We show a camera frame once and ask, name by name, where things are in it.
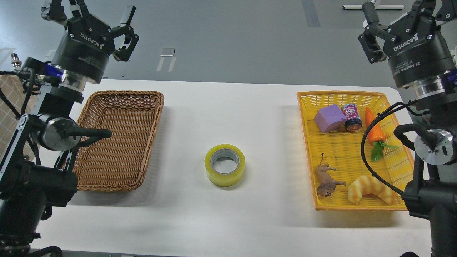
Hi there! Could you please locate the purple foam block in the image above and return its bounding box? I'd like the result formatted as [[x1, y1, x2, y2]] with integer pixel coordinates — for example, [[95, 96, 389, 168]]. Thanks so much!
[[313, 104, 347, 133]]

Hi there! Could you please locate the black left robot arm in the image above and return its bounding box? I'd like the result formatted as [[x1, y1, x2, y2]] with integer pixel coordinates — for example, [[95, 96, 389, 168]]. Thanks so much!
[[0, 0, 139, 257]]

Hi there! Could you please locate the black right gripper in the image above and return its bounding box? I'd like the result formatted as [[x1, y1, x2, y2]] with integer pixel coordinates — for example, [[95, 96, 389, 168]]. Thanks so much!
[[358, 0, 457, 88]]

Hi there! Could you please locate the white office chair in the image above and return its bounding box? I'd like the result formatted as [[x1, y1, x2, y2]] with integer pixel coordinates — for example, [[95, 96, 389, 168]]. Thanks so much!
[[450, 46, 457, 63]]

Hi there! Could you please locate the beige checkered cloth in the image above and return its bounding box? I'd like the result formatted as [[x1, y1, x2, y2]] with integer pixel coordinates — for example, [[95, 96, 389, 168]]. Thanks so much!
[[0, 75, 25, 158]]

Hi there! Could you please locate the toy croissant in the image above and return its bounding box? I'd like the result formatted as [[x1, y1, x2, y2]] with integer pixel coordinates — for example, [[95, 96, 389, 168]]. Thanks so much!
[[348, 175, 396, 205]]

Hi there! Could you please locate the small pink labelled jar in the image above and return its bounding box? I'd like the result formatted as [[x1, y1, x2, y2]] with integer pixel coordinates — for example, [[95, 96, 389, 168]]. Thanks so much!
[[341, 103, 362, 132]]

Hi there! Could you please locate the yellow tape roll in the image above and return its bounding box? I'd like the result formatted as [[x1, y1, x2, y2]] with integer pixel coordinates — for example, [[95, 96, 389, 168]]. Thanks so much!
[[204, 144, 245, 187]]

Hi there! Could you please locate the brown wicker basket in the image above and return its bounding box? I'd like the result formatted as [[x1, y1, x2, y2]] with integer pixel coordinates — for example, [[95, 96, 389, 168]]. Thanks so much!
[[73, 91, 165, 192]]

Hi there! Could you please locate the white desk base bar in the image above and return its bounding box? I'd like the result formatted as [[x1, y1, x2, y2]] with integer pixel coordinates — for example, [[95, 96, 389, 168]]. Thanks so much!
[[342, 0, 405, 10]]

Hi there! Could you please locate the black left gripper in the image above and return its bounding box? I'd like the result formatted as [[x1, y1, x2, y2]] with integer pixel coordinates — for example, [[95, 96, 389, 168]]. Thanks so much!
[[41, 0, 139, 84]]

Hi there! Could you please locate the orange toy carrot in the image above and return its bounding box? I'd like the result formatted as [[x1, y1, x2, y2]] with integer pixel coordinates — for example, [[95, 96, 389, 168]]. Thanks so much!
[[365, 107, 399, 162]]

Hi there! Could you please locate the brown toy lion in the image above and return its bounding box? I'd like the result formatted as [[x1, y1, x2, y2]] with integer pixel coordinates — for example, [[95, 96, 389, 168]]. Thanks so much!
[[314, 153, 347, 197]]

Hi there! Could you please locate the yellow plastic basket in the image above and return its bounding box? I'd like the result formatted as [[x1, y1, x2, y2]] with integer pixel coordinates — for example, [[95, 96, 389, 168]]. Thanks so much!
[[297, 91, 413, 211]]

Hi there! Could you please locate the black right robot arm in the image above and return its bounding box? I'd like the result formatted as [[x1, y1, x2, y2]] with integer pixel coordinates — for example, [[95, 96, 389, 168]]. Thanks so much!
[[359, 0, 457, 257]]

